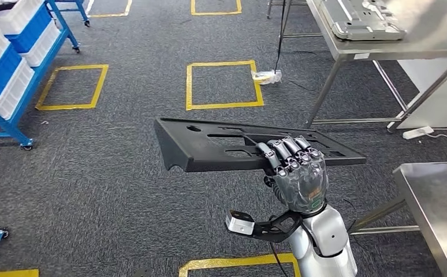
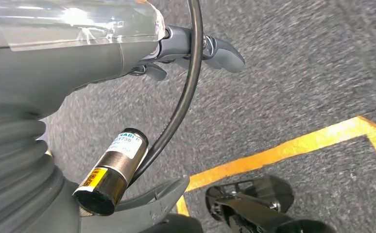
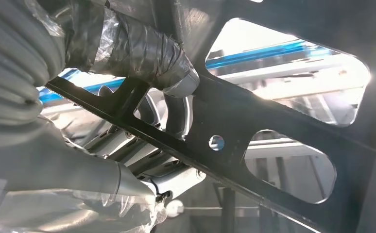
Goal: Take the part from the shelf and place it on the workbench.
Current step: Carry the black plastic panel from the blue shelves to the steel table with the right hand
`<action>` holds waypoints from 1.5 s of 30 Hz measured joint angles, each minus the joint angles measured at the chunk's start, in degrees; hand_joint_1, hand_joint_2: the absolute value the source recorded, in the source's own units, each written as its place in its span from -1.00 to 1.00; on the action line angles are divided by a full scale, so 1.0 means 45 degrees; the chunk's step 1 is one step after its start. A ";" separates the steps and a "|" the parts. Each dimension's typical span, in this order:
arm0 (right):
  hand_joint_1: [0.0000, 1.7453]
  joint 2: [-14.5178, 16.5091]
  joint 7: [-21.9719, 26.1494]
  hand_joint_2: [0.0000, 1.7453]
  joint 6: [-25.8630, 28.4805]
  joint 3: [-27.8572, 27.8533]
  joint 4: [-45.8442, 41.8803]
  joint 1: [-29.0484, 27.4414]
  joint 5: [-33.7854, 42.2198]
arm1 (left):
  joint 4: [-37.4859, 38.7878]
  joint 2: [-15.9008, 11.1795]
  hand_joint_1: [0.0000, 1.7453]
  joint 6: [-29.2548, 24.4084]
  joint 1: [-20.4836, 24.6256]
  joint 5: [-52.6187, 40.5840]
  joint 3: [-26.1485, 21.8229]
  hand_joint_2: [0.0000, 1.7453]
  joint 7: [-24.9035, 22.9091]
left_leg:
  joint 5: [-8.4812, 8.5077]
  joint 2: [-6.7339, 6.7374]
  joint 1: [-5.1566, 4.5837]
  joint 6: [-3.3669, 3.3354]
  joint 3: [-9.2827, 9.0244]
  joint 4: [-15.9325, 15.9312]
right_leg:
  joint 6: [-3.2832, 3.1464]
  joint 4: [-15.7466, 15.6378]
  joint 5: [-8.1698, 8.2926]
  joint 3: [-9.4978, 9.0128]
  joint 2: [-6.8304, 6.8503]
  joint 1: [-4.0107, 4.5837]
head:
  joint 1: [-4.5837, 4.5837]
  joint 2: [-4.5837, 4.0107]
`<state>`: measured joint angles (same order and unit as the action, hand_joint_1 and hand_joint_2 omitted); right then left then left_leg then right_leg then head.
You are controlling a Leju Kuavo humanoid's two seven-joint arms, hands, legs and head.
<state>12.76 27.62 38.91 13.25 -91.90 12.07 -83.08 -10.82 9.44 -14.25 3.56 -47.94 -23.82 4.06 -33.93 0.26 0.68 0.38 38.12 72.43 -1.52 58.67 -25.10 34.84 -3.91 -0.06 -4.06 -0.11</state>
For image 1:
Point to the stamped grey metal plate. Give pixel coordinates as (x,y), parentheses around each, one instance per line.
(361,23)

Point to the thin black pole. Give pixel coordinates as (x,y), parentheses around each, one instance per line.
(280,38)

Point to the black plastic panel part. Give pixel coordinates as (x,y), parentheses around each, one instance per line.
(193,149)

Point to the stainless steel table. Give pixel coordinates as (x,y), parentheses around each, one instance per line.
(430,38)

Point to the crumpled clear plastic bag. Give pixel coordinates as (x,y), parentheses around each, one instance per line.
(267,76)

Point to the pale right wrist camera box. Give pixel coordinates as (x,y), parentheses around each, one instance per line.
(240,225)

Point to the white power strip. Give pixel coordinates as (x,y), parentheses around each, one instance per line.
(416,133)

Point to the white partition panel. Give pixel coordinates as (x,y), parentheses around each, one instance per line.
(437,99)

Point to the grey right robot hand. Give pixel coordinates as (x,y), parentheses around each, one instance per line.
(304,183)

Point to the stainless steel workbench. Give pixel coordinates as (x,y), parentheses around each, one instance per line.
(437,198)

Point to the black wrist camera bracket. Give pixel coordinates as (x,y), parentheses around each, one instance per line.
(281,229)

